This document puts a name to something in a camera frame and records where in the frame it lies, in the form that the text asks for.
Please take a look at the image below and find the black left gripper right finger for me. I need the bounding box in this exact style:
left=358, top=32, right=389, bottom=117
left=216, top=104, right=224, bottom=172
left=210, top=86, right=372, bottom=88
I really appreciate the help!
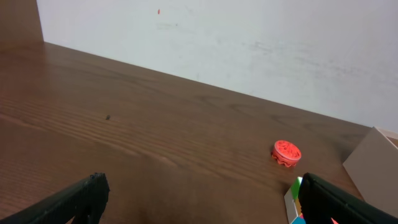
left=298, top=173, right=397, bottom=224

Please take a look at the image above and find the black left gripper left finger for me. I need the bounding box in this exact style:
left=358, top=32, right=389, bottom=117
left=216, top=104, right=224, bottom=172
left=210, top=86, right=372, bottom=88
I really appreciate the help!
left=1, top=173, right=110, bottom=224

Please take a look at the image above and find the multicoloured block cube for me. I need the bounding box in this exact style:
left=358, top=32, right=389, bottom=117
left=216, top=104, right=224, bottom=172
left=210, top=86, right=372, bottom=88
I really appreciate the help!
left=284, top=174, right=338, bottom=224

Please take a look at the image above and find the orange round gear toy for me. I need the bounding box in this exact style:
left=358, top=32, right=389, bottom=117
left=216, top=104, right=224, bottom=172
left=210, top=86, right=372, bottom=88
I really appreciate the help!
left=271, top=140, right=302, bottom=167

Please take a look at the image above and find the white cardboard box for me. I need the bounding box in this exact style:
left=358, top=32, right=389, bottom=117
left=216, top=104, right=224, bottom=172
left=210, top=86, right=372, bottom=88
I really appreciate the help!
left=343, top=127, right=398, bottom=217

